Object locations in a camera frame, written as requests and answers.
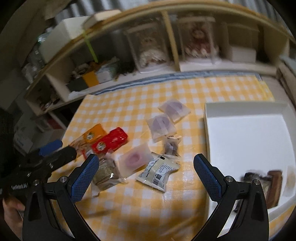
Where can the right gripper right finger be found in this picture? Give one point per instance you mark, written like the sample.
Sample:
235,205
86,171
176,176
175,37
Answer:
251,221

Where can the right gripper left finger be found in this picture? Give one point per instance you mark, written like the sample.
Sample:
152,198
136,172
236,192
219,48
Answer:
40,221

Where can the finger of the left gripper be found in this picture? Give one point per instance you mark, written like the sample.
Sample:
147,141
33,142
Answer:
56,160
50,147

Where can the orange snack packet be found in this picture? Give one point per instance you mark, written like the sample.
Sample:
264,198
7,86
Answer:
88,138

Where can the clear seaweed snack packet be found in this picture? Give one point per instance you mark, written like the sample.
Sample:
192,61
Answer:
107,176

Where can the red snack packet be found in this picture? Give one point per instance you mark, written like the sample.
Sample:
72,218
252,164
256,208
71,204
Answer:
110,142

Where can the pink pastry packet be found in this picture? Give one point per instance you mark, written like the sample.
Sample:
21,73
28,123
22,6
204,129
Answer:
134,159

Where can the white barcode snack packet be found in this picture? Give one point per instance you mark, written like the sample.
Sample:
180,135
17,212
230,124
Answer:
158,170

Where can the purple pastry packet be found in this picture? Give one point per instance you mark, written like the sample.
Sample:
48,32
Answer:
161,126
174,109

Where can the small white brown candy packet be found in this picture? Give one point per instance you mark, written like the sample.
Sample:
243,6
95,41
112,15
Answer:
171,145

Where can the person's left hand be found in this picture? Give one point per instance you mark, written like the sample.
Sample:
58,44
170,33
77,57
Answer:
12,208

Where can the brown snack in box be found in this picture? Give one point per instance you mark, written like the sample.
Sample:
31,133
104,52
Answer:
271,183

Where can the orange box on shelf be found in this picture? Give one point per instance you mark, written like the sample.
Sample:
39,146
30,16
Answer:
90,79

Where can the yellow checkered tablecloth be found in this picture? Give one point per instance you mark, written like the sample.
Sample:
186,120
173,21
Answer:
132,210

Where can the white cardboard box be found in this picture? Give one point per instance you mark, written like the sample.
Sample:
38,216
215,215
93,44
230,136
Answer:
253,136

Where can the white storage box on top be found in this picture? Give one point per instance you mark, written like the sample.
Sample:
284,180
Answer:
66,31

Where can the doll display case left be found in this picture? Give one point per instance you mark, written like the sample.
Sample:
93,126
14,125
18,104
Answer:
148,47

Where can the doll display case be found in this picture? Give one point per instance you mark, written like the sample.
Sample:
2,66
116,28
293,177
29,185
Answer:
148,47
197,39

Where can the white box on shelf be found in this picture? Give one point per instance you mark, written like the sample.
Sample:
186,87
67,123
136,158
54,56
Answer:
241,54

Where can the doll display case right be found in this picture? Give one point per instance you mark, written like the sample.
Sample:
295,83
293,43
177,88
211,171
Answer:
197,39

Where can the wooden headboard shelf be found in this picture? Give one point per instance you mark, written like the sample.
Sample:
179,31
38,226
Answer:
87,54

